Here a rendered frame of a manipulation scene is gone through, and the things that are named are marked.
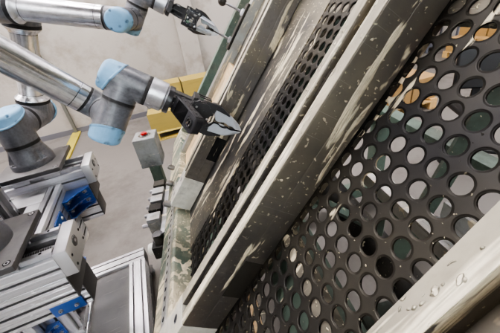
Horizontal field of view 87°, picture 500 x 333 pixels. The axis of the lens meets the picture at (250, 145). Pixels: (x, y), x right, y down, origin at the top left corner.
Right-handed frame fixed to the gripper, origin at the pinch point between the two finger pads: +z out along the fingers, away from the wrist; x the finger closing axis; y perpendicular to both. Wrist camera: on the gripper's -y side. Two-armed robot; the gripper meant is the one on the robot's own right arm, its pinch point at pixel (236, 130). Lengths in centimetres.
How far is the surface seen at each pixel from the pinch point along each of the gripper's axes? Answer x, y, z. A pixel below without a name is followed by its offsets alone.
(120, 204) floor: 159, 148, -15
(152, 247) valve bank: 59, 11, -4
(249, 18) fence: -30, 53, 0
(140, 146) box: 53, 71, -20
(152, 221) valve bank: 59, 24, -5
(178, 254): 38.0, -9.9, -1.4
